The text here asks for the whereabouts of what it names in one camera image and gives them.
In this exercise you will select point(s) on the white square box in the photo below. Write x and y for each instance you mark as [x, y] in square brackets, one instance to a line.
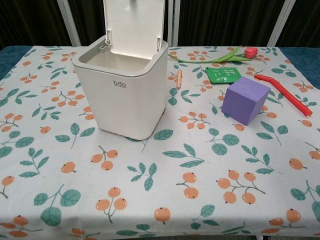
[125, 100]

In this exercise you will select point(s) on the small wooden stick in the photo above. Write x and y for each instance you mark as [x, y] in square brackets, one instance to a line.
[179, 79]

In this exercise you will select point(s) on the floral fruit print tablecloth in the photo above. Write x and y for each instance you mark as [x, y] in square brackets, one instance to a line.
[160, 175]

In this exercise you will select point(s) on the green printed packet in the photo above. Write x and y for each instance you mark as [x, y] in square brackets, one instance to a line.
[222, 75]

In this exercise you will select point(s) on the purple foam cube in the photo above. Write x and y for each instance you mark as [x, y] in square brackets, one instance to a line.
[240, 102]

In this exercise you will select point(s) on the red tulip with green stem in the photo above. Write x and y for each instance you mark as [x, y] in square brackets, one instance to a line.
[251, 52]

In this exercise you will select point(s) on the red bent straw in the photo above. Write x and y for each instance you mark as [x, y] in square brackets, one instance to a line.
[287, 96]

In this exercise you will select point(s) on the white partition frame bar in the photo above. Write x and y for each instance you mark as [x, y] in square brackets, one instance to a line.
[278, 22]
[67, 22]
[172, 22]

